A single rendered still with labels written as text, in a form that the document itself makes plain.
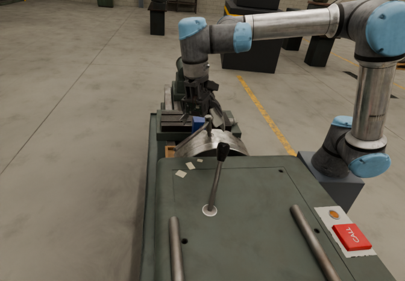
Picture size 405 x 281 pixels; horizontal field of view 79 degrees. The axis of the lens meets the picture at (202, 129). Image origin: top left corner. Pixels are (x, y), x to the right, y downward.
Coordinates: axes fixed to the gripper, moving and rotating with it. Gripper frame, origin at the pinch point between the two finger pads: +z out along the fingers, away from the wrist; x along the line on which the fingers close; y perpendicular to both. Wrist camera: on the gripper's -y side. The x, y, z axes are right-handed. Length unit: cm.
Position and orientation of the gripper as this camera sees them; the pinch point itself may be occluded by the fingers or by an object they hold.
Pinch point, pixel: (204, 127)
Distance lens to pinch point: 85.4
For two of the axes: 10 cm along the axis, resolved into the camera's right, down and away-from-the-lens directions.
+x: 9.2, 1.6, -3.7
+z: 0.8, 8.3, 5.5
